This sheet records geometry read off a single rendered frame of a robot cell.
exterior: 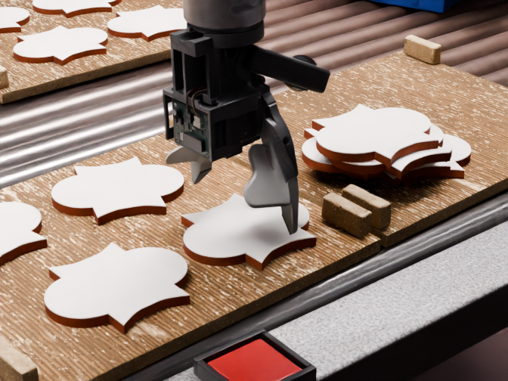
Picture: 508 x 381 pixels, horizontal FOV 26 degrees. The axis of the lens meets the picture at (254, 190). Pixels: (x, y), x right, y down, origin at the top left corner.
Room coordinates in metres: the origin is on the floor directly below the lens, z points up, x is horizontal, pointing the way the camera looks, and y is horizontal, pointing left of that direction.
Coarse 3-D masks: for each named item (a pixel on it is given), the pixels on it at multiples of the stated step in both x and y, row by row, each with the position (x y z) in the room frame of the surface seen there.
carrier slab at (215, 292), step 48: (144, 144) 1.18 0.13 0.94; (0, 192) 1.06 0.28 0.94; (48, 192) 1.06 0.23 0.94; (192, 192) 1.06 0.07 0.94; (240, 192) 1.06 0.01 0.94; (48, 240) 0.96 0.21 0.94; (96, 240) 0.96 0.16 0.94; (144, 240) 0.96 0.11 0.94; (336, 240) 0.96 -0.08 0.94; (0, 288) 0.87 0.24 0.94; (192, 288) 0.87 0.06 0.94; (240, 288) 0.87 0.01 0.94; (288, 288) 0.88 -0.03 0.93; (48, 336) 0.79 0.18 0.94; (96, 336) 0.79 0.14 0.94; (144, 336) 0.79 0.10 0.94; (192, 336) 0.80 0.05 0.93
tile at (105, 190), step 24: (96, 168) 1.10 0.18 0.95; (120, 168) 1.10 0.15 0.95; (144, 168) 1.10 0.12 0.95; (168, 168) 1.10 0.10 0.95; (72, 192) 1.04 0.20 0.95; (96, 192) 1.04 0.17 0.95; (120, 192) 1.04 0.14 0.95; (144, 192) 1.04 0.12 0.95; (168, 192) 1.04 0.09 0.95; (96, 216) 1.00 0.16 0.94; (120, 216) 1.01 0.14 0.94
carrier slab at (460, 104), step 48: (288, 96) 1.33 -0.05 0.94; (336, 96) 1.33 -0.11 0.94; (384, 96) 1.33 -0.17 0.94; (432, 96) 1.33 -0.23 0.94; (480, 96) 1.33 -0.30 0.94; (480, 144) 1.18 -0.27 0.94; (336, 192) 1.06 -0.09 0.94; (384, 192) 1.06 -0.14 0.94; (432, 192) 1.06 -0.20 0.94; (480, 192) 1.07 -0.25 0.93; (384, 240) 0.97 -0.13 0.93
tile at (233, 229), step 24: (192, 216) 0.99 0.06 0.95; (216, 216) 0.99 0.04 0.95; (240, 216) 0.99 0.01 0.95; (264, 216) 0.99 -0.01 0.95; (192, 240) 0.94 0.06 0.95; (216, 240) 0.94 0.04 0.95; (240, 240) 0.94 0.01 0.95; (264, 240) 0.94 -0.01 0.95; (288, 240) 0.94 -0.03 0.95; (312, 240) 0.95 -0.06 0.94; (216, 264) 0.91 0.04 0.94; (264, 264) 0.91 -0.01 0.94
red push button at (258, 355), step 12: (240, 348) 0.79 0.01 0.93; (252, 348) 0.79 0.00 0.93; (264, 348) 0.79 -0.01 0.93; (216, 360) 0.77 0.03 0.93; (228, 360) 0.77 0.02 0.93; (240, 360) 0.77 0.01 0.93; (252, 360) 0.77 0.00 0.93; (264, 360) 0.77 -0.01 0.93; (276, 360) 0.77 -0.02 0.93; (288, 360) 0.77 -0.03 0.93; (228, 372) 0.75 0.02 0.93; (240, 372) 0.75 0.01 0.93; (252, 372) 0.75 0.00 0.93; (264, 372) 0.75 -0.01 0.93; (276, 372) 0.75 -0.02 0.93; (288, 372) 0.75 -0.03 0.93
